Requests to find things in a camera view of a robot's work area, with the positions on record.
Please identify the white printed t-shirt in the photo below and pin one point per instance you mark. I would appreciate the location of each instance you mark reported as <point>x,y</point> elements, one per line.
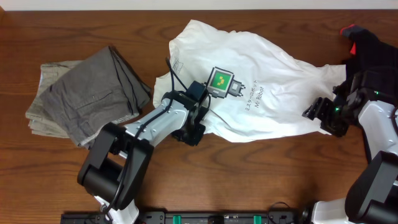
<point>257,90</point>

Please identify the black garment with red trim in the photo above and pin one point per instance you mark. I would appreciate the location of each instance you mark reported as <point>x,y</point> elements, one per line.
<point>368,53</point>

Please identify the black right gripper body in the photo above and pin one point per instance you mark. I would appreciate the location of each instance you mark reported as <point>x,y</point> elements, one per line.
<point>336,119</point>

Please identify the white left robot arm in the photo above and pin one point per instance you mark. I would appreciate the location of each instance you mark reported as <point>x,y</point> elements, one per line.
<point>115,167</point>

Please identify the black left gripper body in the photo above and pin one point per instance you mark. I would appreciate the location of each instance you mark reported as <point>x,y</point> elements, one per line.
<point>193,134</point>

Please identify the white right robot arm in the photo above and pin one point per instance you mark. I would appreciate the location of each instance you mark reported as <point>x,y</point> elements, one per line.
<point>368,101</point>

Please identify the folded grey shorts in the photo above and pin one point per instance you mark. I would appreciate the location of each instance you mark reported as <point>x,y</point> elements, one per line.
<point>102,89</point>

